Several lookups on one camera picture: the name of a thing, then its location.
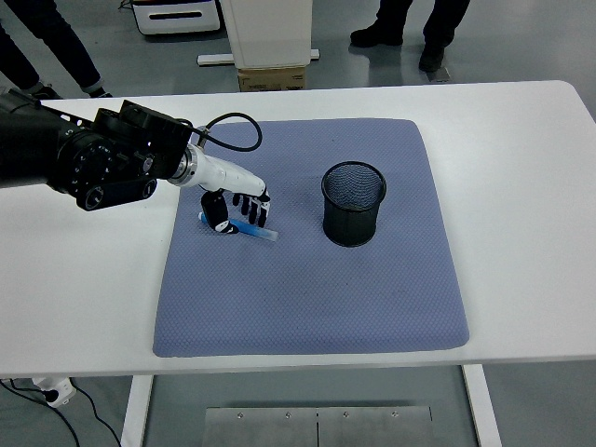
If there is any person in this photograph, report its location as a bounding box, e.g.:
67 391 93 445
0 0 114 100
348 0 471 74

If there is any black mesh pen holder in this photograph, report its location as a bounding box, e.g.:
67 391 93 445
320 160 388 248

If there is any white power strip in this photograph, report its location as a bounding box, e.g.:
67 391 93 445
31 375 76 409

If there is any white table leg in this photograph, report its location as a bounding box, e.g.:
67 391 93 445
461 365 503 447
119 374 155 447

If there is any blue-grey quilted mat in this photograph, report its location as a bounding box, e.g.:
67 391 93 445
152 118 471 359

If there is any blue marker with clear cap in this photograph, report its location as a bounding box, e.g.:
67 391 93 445
197 211 280 243

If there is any white pedestal cabinet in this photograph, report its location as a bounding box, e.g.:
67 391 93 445
197 0 322 71

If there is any cardboard box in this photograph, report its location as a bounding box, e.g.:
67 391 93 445
237 64 308 93

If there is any black floor cable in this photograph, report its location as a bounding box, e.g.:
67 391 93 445
69 384 123 447
0 377 78 447

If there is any white appliance with dark slot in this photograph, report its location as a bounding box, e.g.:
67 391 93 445
129 0 223 36

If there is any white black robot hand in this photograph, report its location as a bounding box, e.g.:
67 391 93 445
195 156 272 237

